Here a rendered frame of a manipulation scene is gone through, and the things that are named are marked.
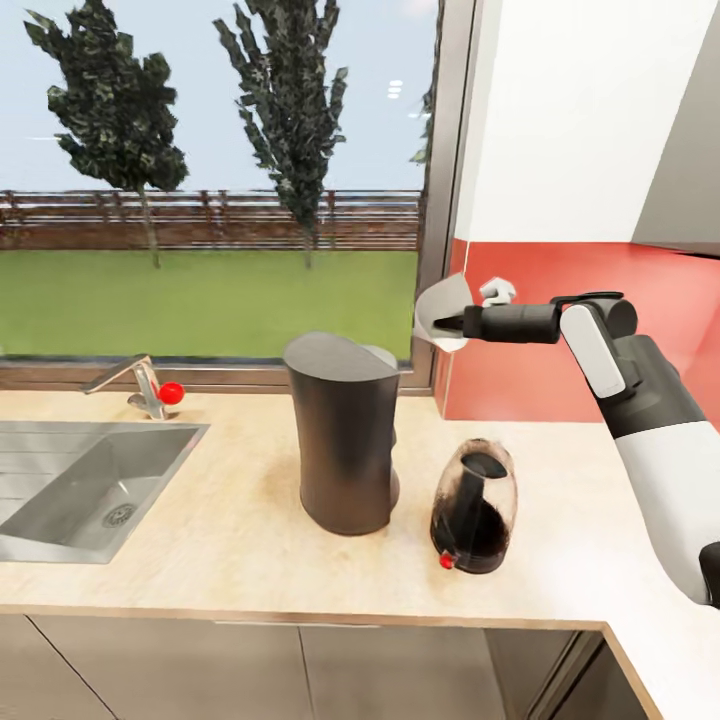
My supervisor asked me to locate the paper coffee filter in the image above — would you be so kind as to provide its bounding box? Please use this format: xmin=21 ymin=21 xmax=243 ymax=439
xmin=413 ymin=272 xmax=473 ymax=352

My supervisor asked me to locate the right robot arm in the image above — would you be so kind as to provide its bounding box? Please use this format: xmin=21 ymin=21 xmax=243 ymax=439
xmin=434 ymin=278 xmax=720 ymax=611

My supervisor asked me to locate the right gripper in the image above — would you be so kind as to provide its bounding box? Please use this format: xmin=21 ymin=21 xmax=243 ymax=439
xmin=434 ymin=304 xmax=527 ymax=344

